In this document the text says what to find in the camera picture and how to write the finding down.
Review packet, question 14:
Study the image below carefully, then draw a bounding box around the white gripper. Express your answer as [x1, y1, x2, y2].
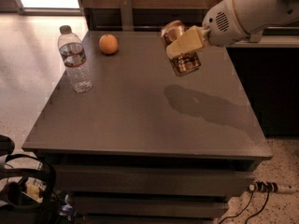
[166, 0, 249, 59]

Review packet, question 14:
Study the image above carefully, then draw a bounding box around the orange soda can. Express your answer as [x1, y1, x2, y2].
[161, 21, 201, 77]

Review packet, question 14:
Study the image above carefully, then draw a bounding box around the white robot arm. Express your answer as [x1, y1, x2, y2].
[166, 0, 299, 59]

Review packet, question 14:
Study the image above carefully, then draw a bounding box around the orange fruit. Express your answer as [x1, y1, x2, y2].
[99, 35, 118, 55]

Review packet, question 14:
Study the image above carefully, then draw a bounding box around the grey drawer cabinet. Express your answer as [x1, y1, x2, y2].
[24, 32, 272, 224]

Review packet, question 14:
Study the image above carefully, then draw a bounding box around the clear plastic water bottle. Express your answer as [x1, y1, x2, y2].
[57, 25, 93, 93]

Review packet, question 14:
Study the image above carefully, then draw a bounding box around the white power strip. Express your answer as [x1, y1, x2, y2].
[248, 181, 298, 195]

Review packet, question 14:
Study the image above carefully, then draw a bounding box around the right metal shelf bracket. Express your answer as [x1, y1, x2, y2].
[249, 30, 263, 43]

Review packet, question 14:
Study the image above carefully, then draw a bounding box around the metal shelf bracket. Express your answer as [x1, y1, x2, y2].
[120, 0, 134, 31]
[249, 30, 263, 43]

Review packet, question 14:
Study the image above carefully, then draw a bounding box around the left metal shelf bracket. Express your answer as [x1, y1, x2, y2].
[120, 0, 134, 31]

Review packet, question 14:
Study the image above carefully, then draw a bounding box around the black power cable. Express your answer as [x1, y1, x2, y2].
[218, 189, 255, 224]
[244, 190, 271, 224]

